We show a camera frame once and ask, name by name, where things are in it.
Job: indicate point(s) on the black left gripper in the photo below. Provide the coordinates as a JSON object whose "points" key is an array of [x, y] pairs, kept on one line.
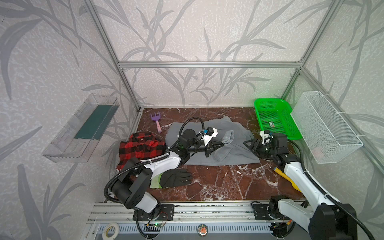
{"points": [[207, 145]]}

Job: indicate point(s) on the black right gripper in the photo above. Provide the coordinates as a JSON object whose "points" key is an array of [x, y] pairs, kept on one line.
{"points": [[259, 146]]}

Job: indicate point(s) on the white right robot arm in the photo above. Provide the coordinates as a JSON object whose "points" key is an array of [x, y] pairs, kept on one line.
{"points": [[329, 219]]}

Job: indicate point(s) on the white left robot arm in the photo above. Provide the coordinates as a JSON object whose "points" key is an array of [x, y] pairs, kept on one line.
{"points": [[129, 186]]}

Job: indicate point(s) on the green plastic basket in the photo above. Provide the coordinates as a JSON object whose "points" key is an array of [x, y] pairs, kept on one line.
{"points": [[277, 111]]}

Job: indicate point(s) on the yellow toy shovel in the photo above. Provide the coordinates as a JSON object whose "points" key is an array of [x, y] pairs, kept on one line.
{"points": [[282, 174]]}

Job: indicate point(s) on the black green work glove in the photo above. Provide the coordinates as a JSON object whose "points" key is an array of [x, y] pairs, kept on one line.
{"points": [[171, 179]]}

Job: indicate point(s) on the purple pink toy rake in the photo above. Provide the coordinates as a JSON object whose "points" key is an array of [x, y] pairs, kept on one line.
{"points": [[156, 118]]}

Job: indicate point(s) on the red black plaid shirt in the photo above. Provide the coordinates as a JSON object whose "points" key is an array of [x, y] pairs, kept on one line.
{"points": [[141, 146]]}

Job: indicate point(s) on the round red emblem button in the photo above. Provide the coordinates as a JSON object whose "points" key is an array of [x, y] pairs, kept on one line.
{"points": [[202, 230]]}

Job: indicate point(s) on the white tape roll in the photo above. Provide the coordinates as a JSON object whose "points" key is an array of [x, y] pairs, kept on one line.
{"points": [[111, 231]]}

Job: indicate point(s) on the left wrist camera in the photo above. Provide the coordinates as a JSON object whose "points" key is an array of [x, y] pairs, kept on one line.
{"points": [[208, 134]]}

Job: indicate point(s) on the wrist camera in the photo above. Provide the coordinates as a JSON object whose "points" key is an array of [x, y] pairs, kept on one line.
{"points": [[208, 134], [266, 136]]}

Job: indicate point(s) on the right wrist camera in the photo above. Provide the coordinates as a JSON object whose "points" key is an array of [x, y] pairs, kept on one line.
{"points": [[266, 136]]}

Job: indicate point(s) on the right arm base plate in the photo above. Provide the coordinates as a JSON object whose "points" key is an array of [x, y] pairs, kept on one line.
{"points": [[261, 211]]}

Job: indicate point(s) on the white wire mesh basket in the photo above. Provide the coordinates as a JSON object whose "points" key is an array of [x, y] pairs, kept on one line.
{"points": [[327, 134]]}

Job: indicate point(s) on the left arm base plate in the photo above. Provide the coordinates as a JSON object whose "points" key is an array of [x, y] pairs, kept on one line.
{"points": [[162, 212]]}

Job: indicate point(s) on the aluminium frame rails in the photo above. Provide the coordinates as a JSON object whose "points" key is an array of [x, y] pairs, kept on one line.
{"points": [[229, 53]]}

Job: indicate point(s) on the clear plastic wall shelf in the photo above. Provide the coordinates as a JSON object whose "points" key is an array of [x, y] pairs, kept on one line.
{"points": [[78, 139]]}

